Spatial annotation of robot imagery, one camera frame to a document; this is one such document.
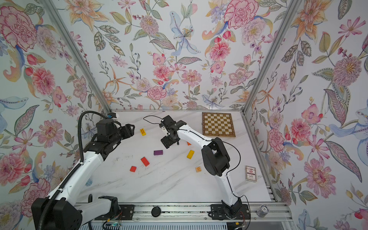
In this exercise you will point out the purple rectangular block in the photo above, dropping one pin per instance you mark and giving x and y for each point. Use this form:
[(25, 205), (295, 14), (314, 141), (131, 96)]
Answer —
[(158, 152)]

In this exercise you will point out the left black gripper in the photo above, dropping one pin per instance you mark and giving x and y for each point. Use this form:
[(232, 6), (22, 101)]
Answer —
[(127, 131)]

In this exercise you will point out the clear tape roll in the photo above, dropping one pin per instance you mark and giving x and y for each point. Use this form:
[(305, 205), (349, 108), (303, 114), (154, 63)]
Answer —
[(262, 211)]

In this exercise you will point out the yellow rectangular block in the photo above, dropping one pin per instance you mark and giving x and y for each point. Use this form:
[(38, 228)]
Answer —
[(190, 154)]

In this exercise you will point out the wooden chessboard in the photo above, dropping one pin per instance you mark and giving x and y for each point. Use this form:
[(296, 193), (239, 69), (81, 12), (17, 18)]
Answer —
[(218, 125)]

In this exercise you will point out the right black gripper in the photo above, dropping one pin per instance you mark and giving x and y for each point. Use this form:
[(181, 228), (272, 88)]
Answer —
[(166, 142)]

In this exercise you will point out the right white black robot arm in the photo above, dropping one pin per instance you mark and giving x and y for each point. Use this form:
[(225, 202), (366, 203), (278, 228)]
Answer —
[(215, 157)]

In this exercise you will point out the aluminium mounting rail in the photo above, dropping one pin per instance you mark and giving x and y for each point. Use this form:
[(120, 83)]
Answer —
[(203, 212)]

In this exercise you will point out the black round knob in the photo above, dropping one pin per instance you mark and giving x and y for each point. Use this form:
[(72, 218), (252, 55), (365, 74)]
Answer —
[(156, 211)]

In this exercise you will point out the playing card box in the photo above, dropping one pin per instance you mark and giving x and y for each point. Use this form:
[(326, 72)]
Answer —
[(250, 173)]

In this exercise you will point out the yellow striped block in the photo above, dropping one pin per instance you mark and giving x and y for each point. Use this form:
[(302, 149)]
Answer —
[(143, 132)]

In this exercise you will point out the red rectangular block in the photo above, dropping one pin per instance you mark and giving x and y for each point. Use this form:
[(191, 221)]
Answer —
[(145, 161)]

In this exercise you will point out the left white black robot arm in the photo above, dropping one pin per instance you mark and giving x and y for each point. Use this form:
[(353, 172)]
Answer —
[(58, 211)]

